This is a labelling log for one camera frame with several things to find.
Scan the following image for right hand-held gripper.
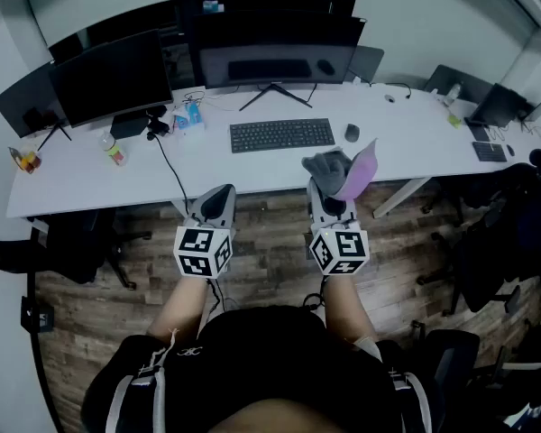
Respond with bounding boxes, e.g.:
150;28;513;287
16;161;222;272
306;177;371;277

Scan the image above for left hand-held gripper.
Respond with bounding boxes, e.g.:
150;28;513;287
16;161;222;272
173;183;238;280

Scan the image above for grey and purple cloth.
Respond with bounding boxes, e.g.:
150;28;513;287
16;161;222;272
300;137;380;201

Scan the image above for large black computer monitor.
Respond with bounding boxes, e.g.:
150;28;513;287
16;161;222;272
189;11;367;112

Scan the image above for person's right forearm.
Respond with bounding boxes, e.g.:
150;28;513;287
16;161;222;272
322;274;380;347

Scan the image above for person's left forearm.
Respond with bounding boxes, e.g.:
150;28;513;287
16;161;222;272
146;276;209;345

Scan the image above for person's black clothing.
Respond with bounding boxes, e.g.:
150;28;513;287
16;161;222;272
80;307;447;433

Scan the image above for blue and white packet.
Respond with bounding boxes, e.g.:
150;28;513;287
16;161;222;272
171;101;206;134

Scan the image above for black webcam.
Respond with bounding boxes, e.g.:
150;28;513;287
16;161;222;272
145;105;170;142

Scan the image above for black office chair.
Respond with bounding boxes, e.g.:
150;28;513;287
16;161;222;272
416;162;541;318
0;208;153;291
409;318;541;433

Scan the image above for clear bottle with green label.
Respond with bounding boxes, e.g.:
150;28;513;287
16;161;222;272
97;131;128;167

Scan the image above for black floor socket box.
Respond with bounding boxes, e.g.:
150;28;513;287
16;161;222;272
20;295;56;334

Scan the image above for small black keyboard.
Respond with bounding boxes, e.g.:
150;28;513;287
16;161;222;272
472;141;509;163

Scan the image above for clear plastic bottle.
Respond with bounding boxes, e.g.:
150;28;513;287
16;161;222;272
442;82;462;107

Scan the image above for row of back monitors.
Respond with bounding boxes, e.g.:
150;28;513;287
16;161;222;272
48;0;358;65

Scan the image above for thin black cable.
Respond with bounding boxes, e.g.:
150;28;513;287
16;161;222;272
369;81;413;100

